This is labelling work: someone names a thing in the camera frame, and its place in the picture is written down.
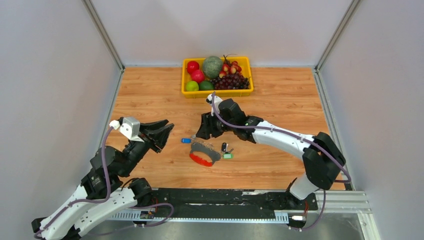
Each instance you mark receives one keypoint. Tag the red cherry cluster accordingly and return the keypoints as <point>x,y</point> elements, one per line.
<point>229,67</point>

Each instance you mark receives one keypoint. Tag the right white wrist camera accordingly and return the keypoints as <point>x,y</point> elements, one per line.
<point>214,101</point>

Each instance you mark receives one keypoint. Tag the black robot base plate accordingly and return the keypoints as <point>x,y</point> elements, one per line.
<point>199,203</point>

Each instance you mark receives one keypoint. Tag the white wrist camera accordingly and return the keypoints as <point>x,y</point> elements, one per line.
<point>214,101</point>
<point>128,127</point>

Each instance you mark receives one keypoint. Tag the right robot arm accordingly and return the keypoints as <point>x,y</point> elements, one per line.
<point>322,159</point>

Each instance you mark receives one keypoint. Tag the pink red apple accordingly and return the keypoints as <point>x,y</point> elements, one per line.
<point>197,76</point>

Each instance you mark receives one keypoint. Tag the dark purple grape bunch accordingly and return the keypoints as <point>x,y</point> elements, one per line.
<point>231,82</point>

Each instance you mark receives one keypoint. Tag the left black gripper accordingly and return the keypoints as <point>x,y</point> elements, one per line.
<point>155,133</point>

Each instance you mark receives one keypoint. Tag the key with black tag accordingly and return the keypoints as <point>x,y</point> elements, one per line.
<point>224,148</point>

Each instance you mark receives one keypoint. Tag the key with blue tag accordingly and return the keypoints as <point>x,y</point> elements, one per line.
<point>188,140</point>

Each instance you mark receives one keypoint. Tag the light green lime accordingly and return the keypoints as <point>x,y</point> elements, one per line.
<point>192,86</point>

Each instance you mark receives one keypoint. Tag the dark green avocado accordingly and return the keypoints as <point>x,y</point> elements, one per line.
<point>206,86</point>

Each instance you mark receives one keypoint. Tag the green melon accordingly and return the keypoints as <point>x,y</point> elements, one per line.
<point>212,66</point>

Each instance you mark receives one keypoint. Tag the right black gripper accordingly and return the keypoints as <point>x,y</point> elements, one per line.
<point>207,127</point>

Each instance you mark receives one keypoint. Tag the metal key organizer with rings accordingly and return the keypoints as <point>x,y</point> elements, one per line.
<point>203,153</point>

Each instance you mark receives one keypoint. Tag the yellow plastic fruit tray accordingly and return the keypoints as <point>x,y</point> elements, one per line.
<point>243,62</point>

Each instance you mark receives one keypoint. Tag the key with green tag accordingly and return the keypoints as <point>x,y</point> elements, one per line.
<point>228,154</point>

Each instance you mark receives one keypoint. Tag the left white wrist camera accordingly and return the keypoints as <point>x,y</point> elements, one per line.
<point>128,127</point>

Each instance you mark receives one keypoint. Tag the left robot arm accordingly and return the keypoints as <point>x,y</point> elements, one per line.
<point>101,193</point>

